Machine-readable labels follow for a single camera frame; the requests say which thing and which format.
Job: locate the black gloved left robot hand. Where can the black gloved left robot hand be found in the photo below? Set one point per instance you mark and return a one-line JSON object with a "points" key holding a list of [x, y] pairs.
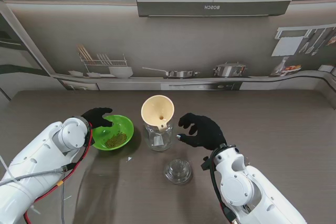
{"points": [[95, 116]]}

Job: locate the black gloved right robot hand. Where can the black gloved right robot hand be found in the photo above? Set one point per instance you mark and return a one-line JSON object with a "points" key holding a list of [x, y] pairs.
{"points": [[207, 134]]}

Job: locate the green plastic bowl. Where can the green plastic bowl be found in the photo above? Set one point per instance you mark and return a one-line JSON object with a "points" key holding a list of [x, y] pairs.
{"points": [[123, 124]]}

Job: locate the mung beans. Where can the mung beans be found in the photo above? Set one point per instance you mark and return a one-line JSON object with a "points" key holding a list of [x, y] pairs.
{"points": [[116, 140]]}

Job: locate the clear glass jar lid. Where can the clear glass jar lid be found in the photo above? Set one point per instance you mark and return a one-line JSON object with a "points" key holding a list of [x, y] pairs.
{"points": [[178, 171]]}

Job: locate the clear glass jar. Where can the clear glass jar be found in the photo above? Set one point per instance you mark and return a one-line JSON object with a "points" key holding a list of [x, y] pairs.
{"points": [[158, 141]]}

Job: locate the beige plastic funnel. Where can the beige plastic funnel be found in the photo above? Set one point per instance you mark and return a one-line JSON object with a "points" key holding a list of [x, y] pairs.
{"points": [[155, 108]]}

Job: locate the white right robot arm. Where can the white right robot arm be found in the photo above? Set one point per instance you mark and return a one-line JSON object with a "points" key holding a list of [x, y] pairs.
{"points": [[241, 182]]}

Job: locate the printed kitchen scene backdrop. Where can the printed kitchen scene backdrop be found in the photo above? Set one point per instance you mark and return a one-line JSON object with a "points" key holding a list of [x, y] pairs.
{"points": [[183, 45]]}

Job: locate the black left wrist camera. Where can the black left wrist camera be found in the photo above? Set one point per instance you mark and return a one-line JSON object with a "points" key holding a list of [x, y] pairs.
{"points": [[88, 137]]}

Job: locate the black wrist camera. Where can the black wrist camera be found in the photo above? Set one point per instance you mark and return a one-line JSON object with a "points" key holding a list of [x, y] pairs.
{"points": [[88, 137], [207, 165]]}

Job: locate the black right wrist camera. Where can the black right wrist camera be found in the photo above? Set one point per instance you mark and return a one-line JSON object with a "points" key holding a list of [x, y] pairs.
{"points": [[207, 165]]}

